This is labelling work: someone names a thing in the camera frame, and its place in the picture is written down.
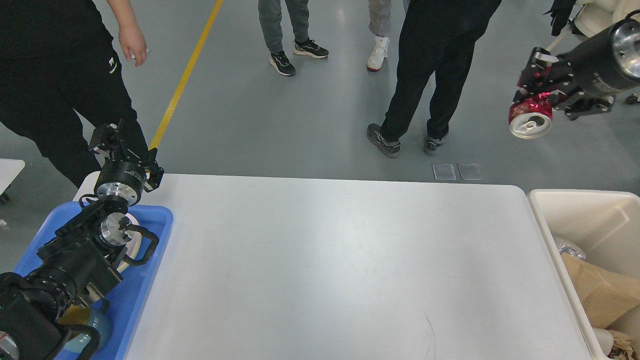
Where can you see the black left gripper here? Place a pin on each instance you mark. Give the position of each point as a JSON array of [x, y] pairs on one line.
[[119, 176]]

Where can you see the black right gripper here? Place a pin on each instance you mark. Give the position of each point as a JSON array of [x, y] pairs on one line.
[[603, 66]]

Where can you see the red small object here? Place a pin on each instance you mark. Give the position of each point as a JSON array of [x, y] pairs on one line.
[[532, 117]]

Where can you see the foil bag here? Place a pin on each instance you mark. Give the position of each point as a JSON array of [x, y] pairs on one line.
[[565, 246]]

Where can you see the brown paper bag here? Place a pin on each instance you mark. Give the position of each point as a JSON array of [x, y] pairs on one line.
[[604, 295]]

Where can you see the brown paper ball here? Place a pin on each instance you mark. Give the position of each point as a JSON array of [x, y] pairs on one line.
[[622, 348]]

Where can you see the white paper cup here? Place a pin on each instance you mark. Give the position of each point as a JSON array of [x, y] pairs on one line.
[[605, 340]]

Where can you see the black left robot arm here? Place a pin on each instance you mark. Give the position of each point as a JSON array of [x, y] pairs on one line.
[[80, 264]]

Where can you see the black jacket on chair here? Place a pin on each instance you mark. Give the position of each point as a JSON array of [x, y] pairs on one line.
[[560, 11]]

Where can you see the white office chair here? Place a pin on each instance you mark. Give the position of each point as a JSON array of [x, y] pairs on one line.
[[589, 17]]

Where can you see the person in tan boots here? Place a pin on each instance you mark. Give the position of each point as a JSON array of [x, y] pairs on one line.
[[59, 66]]

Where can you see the clear floor plate right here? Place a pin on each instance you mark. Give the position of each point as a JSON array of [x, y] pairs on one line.
[[470, 171]]

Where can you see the clear floor plate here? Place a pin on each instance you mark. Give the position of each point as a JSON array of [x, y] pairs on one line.
[[470, 171], [444, 171]]

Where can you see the white small side table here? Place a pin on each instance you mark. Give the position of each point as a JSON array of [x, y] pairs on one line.
[[9, 170]]

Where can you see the person in grey sneakers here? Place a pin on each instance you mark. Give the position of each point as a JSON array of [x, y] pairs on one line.
[[437, 39]]

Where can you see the cream plastic bin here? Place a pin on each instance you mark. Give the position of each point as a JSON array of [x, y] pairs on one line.
[[604, 224]]

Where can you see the clear floor plate left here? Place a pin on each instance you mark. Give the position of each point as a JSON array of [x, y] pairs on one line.
[[444, 171]]

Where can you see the blue plastic tray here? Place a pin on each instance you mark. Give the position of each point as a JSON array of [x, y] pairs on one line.
[[128, 298]]

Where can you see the teal HOME mug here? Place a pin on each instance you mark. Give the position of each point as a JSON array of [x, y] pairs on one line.
[[103, 325]]

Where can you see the person in white sneakers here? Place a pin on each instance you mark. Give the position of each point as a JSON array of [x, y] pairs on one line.
[[380, 26]]

